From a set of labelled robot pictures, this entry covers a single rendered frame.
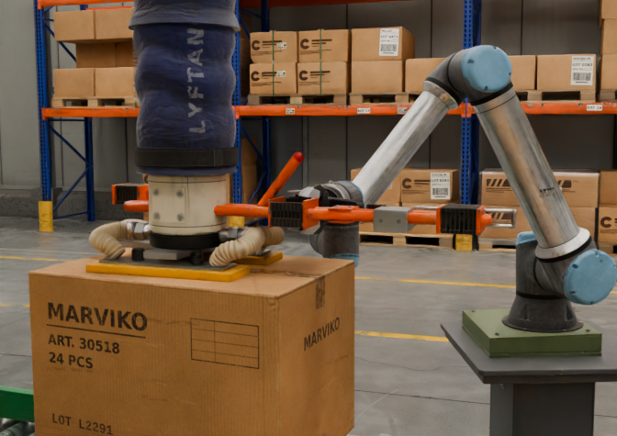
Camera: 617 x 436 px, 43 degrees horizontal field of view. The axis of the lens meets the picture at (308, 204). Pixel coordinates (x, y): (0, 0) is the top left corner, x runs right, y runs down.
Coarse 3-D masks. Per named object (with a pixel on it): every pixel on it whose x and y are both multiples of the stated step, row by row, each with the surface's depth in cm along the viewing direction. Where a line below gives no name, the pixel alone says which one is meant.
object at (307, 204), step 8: (272, 200) 160; (280, 200) 165; (288, 200) 167; (296, 200) 167; (304, 200) 158; (312, 200) 161; (272, 208) 159; (280, 208) 159; (288, 208) 158; (296, 208) 157; (304, 208) 158; (312, 208) 162; (272, 216) 160; (280, 216) 160; (288, 216) 159; (296, 216) 158; (304, 216) 158; (272, 224) 160; (280, 224) 159; (288, 224) 158; (296, 224) 158; (304, 224) 158; (312, 224) 162
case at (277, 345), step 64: (64, 320) 163; (128, 320) 156; (192, 320) 150; (256, 320) 144; (320, 320) 161; (64, 384) 165; (128, 384) 158; (192, 384) 151; (256, 384) 146; (320, 384) 162
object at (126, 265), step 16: (128, 256) 170; (192, 256) 160; (96, 272) 164; (112, 272) 162; (128, 272) 161; (144, 272) 160; (160, 272) 158; (176, 272) 157; (192, 272) 156; (208, 272) 155; (224, 272) 155; (240, 272) 158
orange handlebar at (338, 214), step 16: (128, 208) 173; (144, 208) 171; (224, 208) 165; (240, 208) 164; (256, 208) 163; (320, 208) 162; (336, 208) 156; (352, 208) 156; (368, 208) 160; (432, 224) 151
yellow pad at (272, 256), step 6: (204, 252) 178; (210, 252) 177; (264, 252) 176; (270, 252) 178; (276, 252) 178; (282, 252) 180; (204, 258) 176; (246, 258) 173; (252, 258) 172; (258, 258) 172; (264, 258) 171; (270, 258) 173; (276, 258) 176; (282, 258) 180; (252, 264) 172; (258, 264) 172; (264, 264) 171
